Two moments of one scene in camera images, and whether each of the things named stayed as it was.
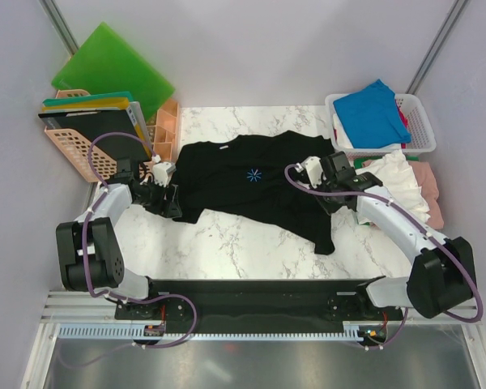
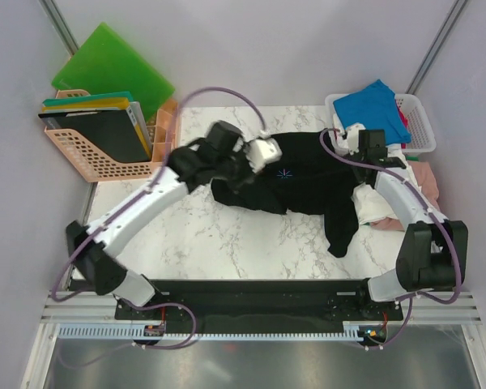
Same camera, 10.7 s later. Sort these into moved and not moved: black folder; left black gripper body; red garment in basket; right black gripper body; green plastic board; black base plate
Moved: left black gripper body; right black gripper body
Not moved: black folder; black base plate; green plastic board; red garment in basket
